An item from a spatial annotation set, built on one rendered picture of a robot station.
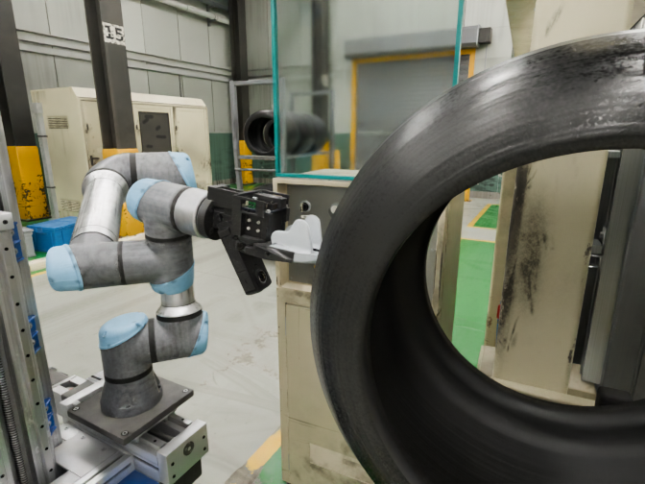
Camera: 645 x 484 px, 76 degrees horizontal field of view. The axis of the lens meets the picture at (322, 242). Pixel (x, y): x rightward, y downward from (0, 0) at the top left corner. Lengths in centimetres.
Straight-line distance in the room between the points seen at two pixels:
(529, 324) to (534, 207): 21
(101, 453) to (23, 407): 23
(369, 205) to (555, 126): 17
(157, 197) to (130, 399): 66
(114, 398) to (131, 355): 12
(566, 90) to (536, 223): 45
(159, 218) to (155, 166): 39
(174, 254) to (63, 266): 16
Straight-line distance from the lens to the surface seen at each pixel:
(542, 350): 88
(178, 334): 114
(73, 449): 134
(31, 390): 116
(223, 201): 63
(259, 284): 65
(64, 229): 597
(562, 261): 82
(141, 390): 121
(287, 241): 58
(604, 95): 38
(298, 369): 153
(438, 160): 38
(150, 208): 71
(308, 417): 162
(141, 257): 74
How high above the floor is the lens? 141
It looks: 15 degrees down
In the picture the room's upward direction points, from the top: straight up
